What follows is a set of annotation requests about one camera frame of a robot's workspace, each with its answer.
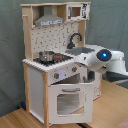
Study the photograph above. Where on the right red stove knob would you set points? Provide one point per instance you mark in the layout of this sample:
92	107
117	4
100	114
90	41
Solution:
74	69

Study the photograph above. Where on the wooden toy kitchen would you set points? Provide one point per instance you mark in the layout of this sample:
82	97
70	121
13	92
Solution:
38	78

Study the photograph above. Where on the black toy faucet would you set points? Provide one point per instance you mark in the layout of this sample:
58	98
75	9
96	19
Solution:
71	44

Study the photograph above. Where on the white toy microwave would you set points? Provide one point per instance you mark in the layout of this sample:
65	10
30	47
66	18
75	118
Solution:
78	11

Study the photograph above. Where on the silver toy pot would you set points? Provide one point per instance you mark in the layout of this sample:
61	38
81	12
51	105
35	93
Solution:
46	56

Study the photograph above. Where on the red stove knob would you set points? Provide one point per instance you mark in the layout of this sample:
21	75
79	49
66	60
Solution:
56	76
74	69

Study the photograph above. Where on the grey toy sink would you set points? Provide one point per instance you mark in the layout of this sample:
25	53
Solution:
79	50

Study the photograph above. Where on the grey range hood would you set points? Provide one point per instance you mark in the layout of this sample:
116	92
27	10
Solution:
48	18

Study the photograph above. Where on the left red stove knob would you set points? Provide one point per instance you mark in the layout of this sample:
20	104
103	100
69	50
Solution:
56	76

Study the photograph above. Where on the white oven door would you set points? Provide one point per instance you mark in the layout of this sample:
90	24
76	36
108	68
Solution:
71	103

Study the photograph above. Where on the grey fabric backdrop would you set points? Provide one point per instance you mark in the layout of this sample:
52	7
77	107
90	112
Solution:
107	27

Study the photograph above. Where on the black toy stovetop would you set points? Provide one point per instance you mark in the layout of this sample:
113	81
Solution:
58	58

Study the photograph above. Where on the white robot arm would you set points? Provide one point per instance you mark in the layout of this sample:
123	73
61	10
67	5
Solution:
107	61

